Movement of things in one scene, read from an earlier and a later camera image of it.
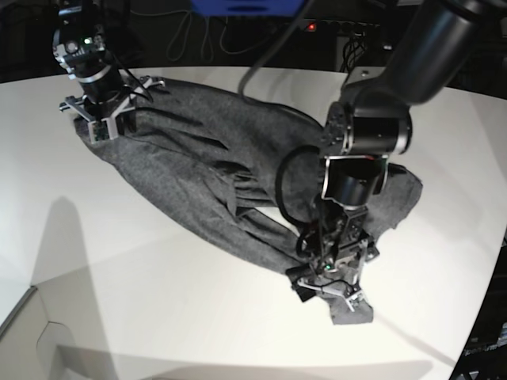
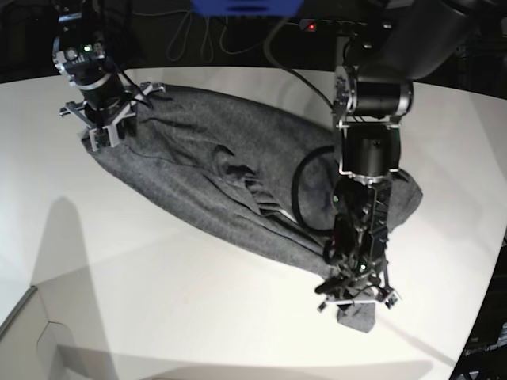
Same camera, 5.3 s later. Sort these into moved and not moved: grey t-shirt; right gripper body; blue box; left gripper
Moved: right gripper body
Not moved: left gripper; grey t-shirt; blue box
